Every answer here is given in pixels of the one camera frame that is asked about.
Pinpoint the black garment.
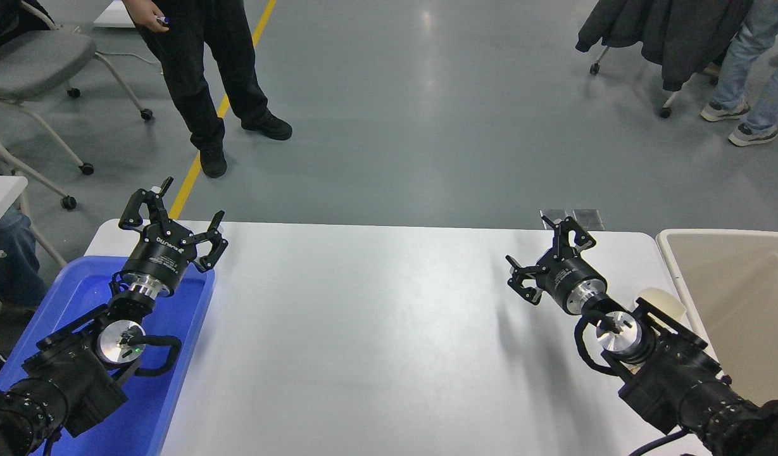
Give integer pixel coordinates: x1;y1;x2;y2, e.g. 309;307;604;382
0;0;55;54

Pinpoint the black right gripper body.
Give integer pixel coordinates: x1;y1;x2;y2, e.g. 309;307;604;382
537;250;603;312

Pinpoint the grey wheeled chair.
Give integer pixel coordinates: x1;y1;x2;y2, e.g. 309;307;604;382
0;0;154;211

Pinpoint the dark grey jacket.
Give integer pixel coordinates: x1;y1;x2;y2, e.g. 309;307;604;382
575;0;754;92

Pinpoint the white paper cup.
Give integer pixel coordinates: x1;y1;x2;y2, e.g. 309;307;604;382
635;287;687;324

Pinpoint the silver floor socket plate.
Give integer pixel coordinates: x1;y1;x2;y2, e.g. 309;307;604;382
572;209;605;231
540;209;574;231

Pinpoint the white-framed wheeled chair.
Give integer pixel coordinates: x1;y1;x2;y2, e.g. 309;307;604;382
589;44;722;119

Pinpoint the blue plastic tray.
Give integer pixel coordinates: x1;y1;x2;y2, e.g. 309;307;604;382
0;255;216;456

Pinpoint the white side table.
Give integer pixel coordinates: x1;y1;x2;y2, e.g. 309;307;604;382
0;175;68;270

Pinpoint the person in black trousers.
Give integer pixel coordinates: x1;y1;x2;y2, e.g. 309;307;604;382
122;0;293;179

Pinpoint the seated person in jeans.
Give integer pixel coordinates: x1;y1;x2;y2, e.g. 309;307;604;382
0;208;51;312

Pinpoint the flat white board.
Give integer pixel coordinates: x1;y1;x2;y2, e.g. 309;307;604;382
93;0;137;29

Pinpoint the white floor cable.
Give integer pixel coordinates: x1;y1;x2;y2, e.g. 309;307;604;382
101;51;162;67

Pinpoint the person's right hand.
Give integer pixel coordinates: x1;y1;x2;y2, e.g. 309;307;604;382
123;0;169;32

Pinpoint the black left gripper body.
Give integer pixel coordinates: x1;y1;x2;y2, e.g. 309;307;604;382
123;221;200;287

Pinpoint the person in light jeans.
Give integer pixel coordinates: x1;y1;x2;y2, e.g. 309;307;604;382
700;0;778;148

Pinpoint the large pale plastic bin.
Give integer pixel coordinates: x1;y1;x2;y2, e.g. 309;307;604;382
656;229;778;407

